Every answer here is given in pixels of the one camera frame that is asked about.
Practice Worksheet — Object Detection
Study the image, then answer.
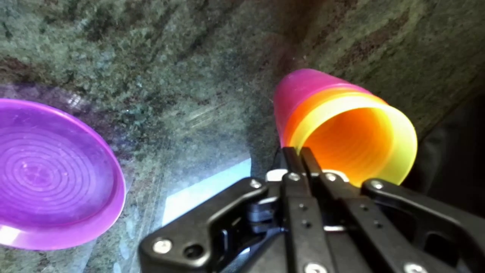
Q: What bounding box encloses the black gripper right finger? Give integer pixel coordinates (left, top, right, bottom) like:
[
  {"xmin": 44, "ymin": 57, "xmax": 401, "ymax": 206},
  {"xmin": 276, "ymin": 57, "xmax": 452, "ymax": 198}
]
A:
[{"xmin": 302, "ymin": 147, "xmax": 454, "ymax": 273}]

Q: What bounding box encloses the orange plastic cup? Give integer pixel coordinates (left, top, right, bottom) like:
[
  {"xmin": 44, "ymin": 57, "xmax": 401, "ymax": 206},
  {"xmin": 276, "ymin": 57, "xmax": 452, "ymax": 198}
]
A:
[{"xmin": 275, "ymin": 86, "xmax": 386, "ymax": 147}]

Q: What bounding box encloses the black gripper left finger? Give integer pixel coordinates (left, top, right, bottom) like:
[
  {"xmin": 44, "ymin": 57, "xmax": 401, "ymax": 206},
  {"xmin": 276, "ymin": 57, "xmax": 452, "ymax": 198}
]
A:
[{"xmin": 282, "ymin": 147, "xmax": 335, "ymax": 273}]

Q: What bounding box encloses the purple plastic plate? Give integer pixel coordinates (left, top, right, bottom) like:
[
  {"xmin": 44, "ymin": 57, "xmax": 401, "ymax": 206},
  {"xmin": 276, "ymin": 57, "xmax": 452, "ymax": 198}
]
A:
[{"xmin": 0, "ymin": 98, "xmax": 126, "ymax": 250}]

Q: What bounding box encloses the lime green plastic cup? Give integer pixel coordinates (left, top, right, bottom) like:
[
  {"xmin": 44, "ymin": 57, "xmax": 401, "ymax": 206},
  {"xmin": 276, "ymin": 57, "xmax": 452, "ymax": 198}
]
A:
[{"xmin": 295, "ymin": 103, "xmax": 417, "ymax": 186}]

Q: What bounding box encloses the purple plastic cup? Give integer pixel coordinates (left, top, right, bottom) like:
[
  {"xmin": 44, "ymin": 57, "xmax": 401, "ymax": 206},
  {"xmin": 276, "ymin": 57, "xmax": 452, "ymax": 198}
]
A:
[{"xmin": 273, "ymin": 68, "xmax": 364, "ymax": 145}]

